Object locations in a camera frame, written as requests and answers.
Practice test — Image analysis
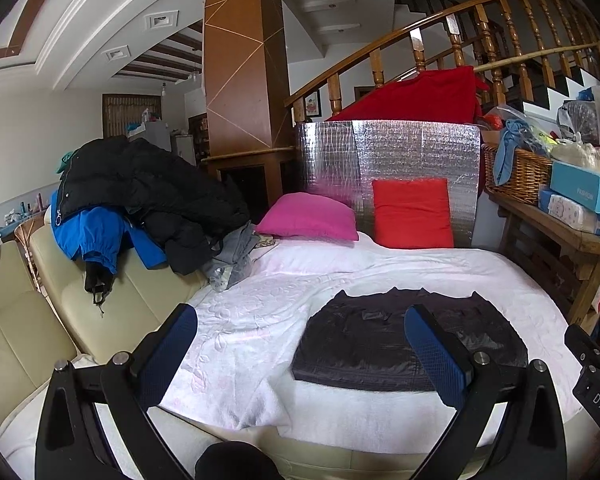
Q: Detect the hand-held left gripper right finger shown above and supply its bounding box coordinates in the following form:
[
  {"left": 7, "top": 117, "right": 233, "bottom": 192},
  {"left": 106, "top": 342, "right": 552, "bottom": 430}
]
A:
[{"left": 404, "top": 304, "right": 568, "bottom": 480}]

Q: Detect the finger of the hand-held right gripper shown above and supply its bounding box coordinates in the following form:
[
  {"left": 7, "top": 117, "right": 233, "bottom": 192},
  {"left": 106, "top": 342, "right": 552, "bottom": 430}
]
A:
[{"left": 565, "top": 324, "right": 600, "bottom": 367}]

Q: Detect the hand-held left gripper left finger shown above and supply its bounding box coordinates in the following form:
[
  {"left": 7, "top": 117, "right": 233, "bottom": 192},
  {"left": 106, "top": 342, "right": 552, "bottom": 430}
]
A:
[{"left": 34, "top": 303, "right": 199, "bottom": 480}]

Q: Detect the black quilted jacket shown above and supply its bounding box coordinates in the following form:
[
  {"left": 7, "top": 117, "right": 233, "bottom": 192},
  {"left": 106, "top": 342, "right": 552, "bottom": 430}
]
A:
[{"left": 291, "top": 287, "right": 529, "bottom": 393}]

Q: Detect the white blanket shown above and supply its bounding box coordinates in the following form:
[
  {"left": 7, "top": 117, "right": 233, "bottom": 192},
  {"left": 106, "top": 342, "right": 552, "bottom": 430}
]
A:
[{"left": 0, "top": 232, "right": 598, "bottom": 480}]

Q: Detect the wooden table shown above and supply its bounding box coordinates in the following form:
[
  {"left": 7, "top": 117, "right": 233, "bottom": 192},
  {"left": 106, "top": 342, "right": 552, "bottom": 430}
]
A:
[{"left": 485, "top": 190, "right": 600, "bottom": 333}]

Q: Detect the grey garment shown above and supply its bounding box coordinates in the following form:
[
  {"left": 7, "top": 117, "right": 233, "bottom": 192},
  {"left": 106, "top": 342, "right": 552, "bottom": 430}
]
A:
[{"left": 202, "top": 221, "right": 273, "bottom": 292}]

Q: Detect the tissue pack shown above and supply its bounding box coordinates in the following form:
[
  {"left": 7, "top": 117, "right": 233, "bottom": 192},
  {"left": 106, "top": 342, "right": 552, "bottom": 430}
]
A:
[{"left": 539, "top": 189, "right": 598, "bottom": 233}]

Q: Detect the blue jacket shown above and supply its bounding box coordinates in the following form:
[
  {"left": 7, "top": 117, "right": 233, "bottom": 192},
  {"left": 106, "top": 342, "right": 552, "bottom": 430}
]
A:
[{"left": 51, "top": 190, "right": 170, "bottom": 306}]

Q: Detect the red pillow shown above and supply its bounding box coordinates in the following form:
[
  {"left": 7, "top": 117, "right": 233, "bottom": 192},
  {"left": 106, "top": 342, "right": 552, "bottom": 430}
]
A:
[{"left": 371, "top": 178, "right": 455, "bottom": 250}]

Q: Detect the teal cardboard box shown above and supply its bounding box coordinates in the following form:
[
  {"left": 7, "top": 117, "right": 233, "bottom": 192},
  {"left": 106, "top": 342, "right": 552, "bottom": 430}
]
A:
[{"left": 550, "top": 160, "right": 600, "bottom": 221}]

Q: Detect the beige leather sofa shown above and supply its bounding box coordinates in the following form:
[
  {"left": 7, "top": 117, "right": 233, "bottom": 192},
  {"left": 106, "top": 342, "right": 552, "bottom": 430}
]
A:
[{"left": 0, "top": 205, "right": 206, "bottom": 436}]

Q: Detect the wicker basket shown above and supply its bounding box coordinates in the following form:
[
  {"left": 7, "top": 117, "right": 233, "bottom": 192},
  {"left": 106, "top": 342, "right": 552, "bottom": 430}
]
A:
[{"left": 481, "top": 142, "right": 553, "bottom": 206}]

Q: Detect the white plastic bag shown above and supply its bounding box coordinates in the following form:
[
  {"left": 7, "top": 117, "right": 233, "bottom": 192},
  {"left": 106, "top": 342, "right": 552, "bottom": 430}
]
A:
[{"left": 550, "top": 132, "right": 600, "bottom": 176}]

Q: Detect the pink pillow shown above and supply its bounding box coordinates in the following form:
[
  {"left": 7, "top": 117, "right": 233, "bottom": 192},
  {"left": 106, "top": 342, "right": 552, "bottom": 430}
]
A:
[{"left": 255, "top": 192, "right": 359, "bottom": 242}]

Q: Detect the light blue cloth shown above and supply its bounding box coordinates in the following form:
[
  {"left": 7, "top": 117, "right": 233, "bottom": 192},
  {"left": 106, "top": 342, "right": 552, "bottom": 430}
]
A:
[{"left": 494, "top": 121, "right": 531, "bottom": 187}]

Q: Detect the cluttered small table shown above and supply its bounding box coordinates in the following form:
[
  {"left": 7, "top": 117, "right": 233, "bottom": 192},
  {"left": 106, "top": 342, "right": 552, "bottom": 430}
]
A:
[{"left": 0, "top": 192, "right": 48, "bottom": 241}]

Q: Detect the white refrigerator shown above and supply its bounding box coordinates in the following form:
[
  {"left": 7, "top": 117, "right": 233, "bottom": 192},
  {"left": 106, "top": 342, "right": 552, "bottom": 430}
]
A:
[{"left": 172, "top": 134, "right": 197, "bottom": 166}]

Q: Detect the silver foil insulation board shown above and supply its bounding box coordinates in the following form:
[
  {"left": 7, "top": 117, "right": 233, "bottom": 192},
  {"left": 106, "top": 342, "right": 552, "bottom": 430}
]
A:
[{"left": 295, "top": 119, "right": 482, "bottom": 248}]

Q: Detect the grey refrigerator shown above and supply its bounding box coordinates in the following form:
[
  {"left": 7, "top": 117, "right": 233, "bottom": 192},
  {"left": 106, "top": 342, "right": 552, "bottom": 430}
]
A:
[{"left": 141, "top": 121, "right": 171, "bottom": 151}]

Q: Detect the clear plastic bag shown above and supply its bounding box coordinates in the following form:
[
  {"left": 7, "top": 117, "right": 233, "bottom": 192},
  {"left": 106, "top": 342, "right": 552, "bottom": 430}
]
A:
[{"left": 557, "top": 100, "right": 600, "bottom": 143}]

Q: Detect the bamboo curtain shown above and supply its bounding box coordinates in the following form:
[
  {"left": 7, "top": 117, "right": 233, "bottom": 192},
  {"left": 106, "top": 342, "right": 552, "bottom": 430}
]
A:
[{"left": 102, "top": 94, "right": 162, "bottom": 138}]

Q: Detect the white staircase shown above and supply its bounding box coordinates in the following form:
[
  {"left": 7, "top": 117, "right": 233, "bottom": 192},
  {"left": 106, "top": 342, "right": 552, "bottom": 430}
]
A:
[{"left": 520, "top": 67, "right": 600, "bottom": 116}]

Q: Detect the red cloth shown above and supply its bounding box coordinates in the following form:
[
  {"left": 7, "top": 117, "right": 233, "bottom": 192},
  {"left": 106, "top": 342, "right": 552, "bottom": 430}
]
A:
[{"left": 327, "top": 66, "right": 491, "bottom": 125}]

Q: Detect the wooden column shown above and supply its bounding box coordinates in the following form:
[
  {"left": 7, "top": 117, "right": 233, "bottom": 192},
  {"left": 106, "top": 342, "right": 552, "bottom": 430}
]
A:
[{"left": 202, "top": 0, "right": 297, "bottom": 221}]

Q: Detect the wooden stair railing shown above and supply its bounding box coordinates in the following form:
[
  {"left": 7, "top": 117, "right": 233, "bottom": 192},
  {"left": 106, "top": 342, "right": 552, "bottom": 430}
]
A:
[{"left": 285, "top": 0, "right": 600, "bottom": 126}]

